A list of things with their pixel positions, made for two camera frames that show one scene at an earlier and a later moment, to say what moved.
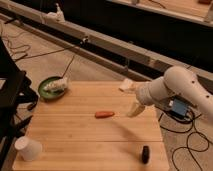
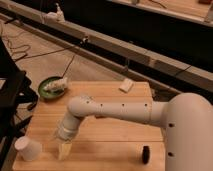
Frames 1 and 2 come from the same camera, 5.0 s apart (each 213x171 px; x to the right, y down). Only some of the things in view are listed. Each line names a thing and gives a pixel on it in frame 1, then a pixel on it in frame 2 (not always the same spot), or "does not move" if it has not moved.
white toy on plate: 57,85 does not move
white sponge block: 127,84 does not move
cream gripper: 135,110 → 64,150
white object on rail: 57,16 does not move
